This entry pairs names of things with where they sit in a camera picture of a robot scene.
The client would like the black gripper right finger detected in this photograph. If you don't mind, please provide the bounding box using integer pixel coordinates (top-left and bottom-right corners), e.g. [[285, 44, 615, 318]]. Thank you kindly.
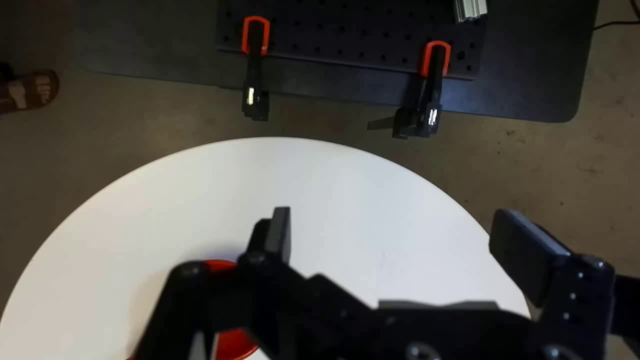
[[488, 208, 640, 360]]

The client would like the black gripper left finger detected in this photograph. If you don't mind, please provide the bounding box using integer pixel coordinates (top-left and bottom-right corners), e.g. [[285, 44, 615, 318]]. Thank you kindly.
[[135, 206, 375, 360]]

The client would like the orange black clamp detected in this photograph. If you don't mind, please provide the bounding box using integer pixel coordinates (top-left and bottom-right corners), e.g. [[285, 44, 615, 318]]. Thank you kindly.
[[366, 39, 454, 140], [237, 14, 272, 125]]

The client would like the black pegboard panel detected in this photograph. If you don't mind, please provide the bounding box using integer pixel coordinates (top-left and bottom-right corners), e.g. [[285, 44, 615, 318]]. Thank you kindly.
[[77, 0, 599, 125]]

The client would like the black perforated breadboard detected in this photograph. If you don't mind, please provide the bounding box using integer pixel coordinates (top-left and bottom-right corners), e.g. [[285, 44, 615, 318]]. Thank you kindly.
[[216, 0, 489, 82]]

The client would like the aluminium extrusion bar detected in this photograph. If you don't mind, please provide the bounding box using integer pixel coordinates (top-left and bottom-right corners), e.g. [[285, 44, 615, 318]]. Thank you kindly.
[[454, 0, 489, 23]]

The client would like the foot in brown sandal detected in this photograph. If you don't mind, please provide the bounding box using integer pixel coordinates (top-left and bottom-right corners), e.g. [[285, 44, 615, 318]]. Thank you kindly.
[[0, 63, 61, 116]]

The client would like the black floor cable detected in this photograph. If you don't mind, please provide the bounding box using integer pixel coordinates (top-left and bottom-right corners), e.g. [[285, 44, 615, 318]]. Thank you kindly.
[[592, 0, 640, 32]]

